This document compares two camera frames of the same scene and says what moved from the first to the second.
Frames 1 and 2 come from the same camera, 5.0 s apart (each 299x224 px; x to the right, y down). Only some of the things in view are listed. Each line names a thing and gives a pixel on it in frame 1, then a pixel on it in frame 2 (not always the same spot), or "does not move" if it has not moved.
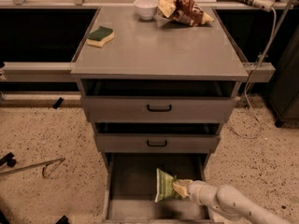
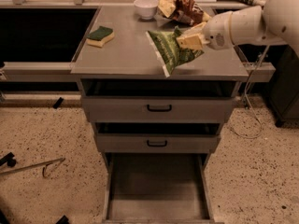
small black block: x=57 y=104 does not move
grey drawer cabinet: x=158 y=83 does not move
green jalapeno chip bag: x=164 y=188 to x=168 y=52
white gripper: x=196 y=190 to x=216 y=32
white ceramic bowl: x=146 y=7 does not move
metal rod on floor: x=46 y=163 does not move
